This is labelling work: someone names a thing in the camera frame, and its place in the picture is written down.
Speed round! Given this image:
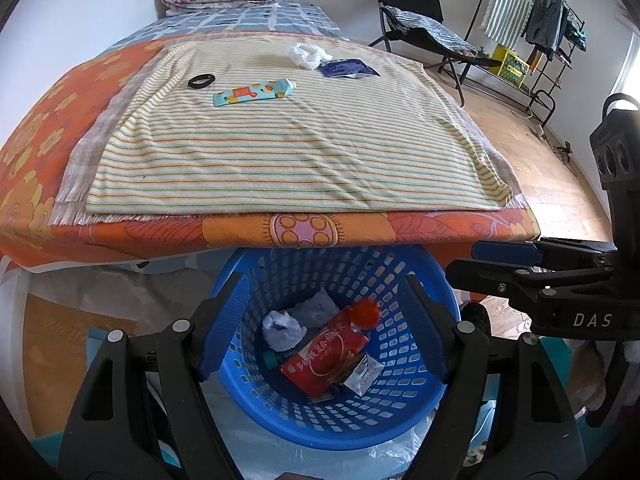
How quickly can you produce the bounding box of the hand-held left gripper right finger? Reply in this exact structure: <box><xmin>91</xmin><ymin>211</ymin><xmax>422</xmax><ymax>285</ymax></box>
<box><xmin>400</xmin><ymin>272</ymin><xmax>587</xmax><ymax>480</ymax></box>

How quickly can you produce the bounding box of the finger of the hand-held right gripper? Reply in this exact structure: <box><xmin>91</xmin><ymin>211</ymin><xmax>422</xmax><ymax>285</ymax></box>
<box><xmin>445</xmin><ymin>258</ymin><xmax>616</xmax><ymax>306</ymax></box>
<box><xmin>472</xmin><ymin>237</ymin><xmax>618</xmax><ymax>267</ymax></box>

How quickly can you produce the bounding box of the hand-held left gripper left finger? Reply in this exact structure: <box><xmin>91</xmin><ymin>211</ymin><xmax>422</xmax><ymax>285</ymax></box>
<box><xmin>57</xmin><ymin>272</ymin><xmax>251</xmax><ymax>480</ymax></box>

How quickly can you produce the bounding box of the orange bottle cap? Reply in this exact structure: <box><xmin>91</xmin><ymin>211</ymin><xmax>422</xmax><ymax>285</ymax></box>
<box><xmin>350</xmin><ymin>298</ymin><xmax>382</xmax><ymax>330</ymax></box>

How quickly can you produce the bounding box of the blue plastic basket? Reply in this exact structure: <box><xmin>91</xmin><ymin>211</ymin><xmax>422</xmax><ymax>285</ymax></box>
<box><xmin>210</xmin><ymin>247</ymin><xmax>462</xmax><ymax>451</ymax></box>

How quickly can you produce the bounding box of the clear plastic bottle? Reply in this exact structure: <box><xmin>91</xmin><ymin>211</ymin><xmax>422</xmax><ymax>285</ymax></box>
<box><xmin>264</xmin><ymin>292</ymin><xmax>343</xmax><ymax>367</ymax></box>

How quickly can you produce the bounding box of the red cardboard box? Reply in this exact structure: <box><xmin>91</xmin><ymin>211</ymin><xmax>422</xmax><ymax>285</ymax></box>
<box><xmin>280</xmin><ymin>307</ymin><xmax>371</xmax><ymax>398</ymax></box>

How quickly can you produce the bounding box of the colourful toothpaste tube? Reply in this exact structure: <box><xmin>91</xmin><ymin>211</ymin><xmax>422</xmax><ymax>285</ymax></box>
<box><xmin>212</xmin><ymin>78</ymin><xmax>297</xmax><ymax>107</ymax></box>

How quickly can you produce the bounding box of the black clothes rack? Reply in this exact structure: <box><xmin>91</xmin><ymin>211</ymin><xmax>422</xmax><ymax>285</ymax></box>
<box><xmin>470</xmin><ymin>0</ymin><xmax>586</xmax><ymax>126</ymax></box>

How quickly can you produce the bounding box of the window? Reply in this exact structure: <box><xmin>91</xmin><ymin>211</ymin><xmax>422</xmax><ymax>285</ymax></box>
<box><xmin>617</xmin><ymin>32</ymin><xmax>640</xmax><ymax>106</ymax></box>

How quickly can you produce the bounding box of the teal garment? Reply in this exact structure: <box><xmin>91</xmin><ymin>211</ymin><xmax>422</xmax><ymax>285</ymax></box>
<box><xmin>565</xmin><ymin>22</ymin><xmax>587</xmax><ymax>51</ymax></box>

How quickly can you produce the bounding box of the yellow plastic crate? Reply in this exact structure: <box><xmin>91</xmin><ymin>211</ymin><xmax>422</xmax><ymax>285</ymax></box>
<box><xmin>490</xmin><ymin>45</ymin><xmax>530</xmax><ymax>83</ymax></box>

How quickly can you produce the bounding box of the striped yellow cloth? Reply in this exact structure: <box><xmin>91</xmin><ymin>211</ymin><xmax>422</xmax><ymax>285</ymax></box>
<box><xmin>86</xmin><ymin>42</ymin><xmax>513</xmax><ymax>213</ymax></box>

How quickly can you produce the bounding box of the dark grey jacket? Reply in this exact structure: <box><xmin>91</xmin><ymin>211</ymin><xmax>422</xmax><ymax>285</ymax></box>
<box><xmin>524</xmin><ymin>0</ymin><xmax>568</xmax><ymax>53</ymax></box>

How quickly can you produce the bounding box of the checked beige cloth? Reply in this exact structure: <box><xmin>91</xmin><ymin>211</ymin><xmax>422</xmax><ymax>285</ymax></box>
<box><xmin>50</xmin><ymin>35</ymin><xmax>526</xmax><ymax>226</ymax></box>

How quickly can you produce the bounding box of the striped grey blanket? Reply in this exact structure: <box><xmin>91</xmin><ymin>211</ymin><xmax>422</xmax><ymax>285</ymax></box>
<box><xmin>387</xmin><ymin>7</ymin><xmax>476</xmax><ymax>56</ymax></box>

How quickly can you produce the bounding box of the green striped towel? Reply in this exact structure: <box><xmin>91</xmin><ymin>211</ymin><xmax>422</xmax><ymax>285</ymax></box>
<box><xmin>482</xmin><ymin>0</ymin><xmax>541</xmax><ymax>46</ymax></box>

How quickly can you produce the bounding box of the blue foil wrapper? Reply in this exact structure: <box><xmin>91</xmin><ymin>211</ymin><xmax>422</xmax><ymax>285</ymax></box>
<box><xmin>320</xmin><ymin>58</ymin><xmax>381</xmax><ymax>79</ymax></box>

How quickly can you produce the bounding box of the orange floral tablecloth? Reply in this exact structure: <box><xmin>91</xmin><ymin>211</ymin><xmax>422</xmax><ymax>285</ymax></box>
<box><xmin>0</xmin><ymin>30</ymin><xmax>541</xmax><ymax>268</ymax></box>

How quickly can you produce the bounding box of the white crumpled plastic bag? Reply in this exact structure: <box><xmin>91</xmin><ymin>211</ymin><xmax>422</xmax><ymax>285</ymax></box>
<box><xmin>288</xmin><ymin>42</ymin><xmax>333</xmax><ymax>70</ymax></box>

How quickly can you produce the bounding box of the bed with blue plaid sheet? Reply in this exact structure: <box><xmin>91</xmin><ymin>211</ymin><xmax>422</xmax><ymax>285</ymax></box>
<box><xmin>107</xmin><ymin>0</ymin><xmax>351</xmax><ymax>46</ymax></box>

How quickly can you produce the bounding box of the black floor cable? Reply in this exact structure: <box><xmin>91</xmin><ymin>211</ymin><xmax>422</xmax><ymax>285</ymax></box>
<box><xmin>522</xmin><ymin>110</ymin><xmax>578</xmax><ymax>176</ymax></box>

